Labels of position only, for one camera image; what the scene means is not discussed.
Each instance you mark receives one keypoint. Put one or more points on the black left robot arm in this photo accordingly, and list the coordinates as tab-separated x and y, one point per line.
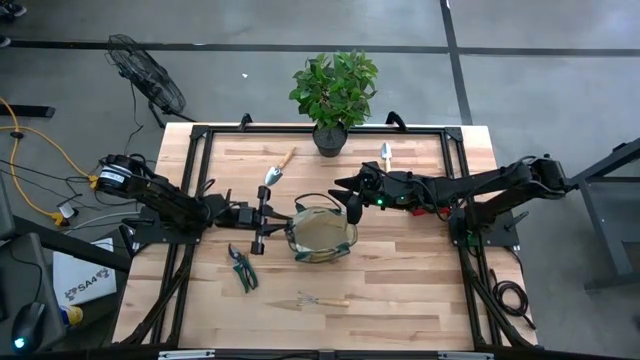
165	197

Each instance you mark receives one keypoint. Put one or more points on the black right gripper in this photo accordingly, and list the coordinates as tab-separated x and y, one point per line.
390	187

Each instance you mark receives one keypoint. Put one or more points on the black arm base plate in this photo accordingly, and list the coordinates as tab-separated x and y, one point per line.
150	232
500	235

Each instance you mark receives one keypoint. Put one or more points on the black table frame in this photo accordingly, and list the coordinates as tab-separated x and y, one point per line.
250	129

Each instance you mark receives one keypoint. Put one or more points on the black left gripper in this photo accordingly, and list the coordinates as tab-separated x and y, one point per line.
245	216

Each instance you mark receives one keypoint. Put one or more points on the cream gardening bag green trim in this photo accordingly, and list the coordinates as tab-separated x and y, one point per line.
320	230

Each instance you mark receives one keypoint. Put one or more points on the black diagonal frame strut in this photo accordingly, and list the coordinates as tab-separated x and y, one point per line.
160	300
492	305

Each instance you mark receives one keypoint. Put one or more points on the person's shoe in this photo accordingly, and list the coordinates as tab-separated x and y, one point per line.
12	9

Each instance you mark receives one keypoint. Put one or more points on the green pruning shears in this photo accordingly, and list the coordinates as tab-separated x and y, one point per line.
245	270

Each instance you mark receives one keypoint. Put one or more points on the white SA4 box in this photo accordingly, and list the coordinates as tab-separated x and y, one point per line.
82	275

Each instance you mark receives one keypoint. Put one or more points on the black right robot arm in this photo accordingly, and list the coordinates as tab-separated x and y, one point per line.
490	185

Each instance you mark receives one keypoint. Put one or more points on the green plant in black pot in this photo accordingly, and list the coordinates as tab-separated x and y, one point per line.
335	90

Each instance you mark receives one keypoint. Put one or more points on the black computer mouse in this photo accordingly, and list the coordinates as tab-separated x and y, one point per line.
27	327

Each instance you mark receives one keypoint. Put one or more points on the black floor bar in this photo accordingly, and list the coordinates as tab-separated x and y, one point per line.
25	111

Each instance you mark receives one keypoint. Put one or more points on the black floor fan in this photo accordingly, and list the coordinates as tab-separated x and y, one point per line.
150	80

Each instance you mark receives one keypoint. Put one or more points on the red cloth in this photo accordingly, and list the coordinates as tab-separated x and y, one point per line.
422	211

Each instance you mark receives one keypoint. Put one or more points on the grey metal table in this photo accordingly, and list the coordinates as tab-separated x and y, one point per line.
605	220

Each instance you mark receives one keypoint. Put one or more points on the yellow roll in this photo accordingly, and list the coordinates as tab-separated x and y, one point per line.
72	315

